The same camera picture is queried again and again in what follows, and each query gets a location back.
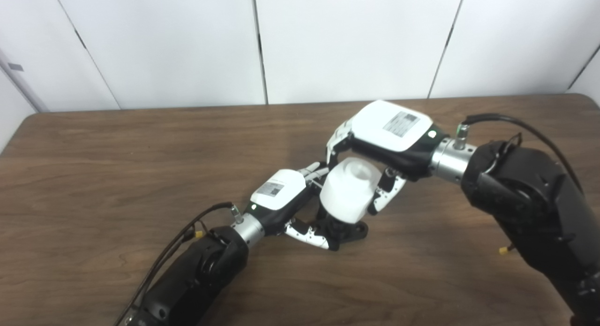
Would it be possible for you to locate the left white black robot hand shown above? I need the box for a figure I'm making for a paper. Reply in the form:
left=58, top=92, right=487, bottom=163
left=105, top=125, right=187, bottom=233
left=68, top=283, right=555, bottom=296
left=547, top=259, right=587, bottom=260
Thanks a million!
left=244, top=162, right=340, bottom=251

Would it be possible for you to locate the round white plastic piece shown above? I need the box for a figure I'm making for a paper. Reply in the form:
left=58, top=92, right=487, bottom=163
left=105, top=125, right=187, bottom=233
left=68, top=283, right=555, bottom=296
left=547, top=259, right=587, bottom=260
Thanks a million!
left=319, top=157, right=383, bottom=223

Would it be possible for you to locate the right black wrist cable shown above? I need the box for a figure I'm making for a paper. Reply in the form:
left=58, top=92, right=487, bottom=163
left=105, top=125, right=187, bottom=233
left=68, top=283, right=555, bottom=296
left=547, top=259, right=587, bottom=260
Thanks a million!
left=457, top=113, right=584, bottom=193

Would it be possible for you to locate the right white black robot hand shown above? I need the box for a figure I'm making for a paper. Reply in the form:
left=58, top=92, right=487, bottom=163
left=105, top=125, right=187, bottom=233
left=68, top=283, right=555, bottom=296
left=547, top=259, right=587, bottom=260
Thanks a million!
left=326, top=99, right=450, bottom=216

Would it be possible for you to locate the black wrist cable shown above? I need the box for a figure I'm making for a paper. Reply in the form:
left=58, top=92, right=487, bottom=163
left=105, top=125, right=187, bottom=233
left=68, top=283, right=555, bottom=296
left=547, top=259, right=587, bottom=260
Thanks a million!
left=457, top=113, right=584, bottom=193
left=115, top=202, right=235, bottom=326

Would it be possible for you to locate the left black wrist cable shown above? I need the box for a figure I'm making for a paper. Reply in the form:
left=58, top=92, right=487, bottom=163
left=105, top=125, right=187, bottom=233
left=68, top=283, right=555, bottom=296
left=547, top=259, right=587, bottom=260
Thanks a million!
left=115, top=202, right=235, bottom=326

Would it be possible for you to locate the black plastic holder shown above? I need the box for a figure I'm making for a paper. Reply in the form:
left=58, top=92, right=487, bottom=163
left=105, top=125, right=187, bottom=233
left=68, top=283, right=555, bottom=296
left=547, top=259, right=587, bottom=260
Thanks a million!
left=315, top=209, right=368, bottom=244

